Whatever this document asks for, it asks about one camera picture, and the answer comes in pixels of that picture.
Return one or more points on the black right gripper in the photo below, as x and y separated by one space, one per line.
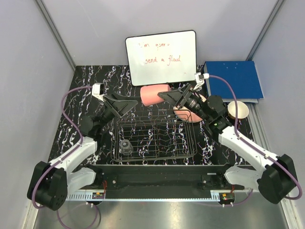
176 98

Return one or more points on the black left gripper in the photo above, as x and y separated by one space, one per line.
120 106

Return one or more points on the pink and cream plate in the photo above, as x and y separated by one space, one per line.
186 115

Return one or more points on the pink plastic cup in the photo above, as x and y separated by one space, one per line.
149 94

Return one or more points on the clear drinking glass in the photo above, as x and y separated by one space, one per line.
126 147

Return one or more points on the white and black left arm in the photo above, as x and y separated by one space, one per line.
52 182

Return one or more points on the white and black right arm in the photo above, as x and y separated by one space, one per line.
272 175

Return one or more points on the small whiteboard with red writing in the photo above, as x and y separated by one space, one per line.
162 58

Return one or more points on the blue binder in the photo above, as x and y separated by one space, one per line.
242 77

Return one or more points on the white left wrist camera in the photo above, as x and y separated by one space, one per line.
98 91

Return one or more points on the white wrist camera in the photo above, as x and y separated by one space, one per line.
200 79
98 91

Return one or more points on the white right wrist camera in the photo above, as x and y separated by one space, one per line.
200 79

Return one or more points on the metal wire dish rack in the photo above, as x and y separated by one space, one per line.
154 135

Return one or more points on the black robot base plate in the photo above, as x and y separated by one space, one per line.
161 182

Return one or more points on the white cable duct strip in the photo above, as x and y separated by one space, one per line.
86 196

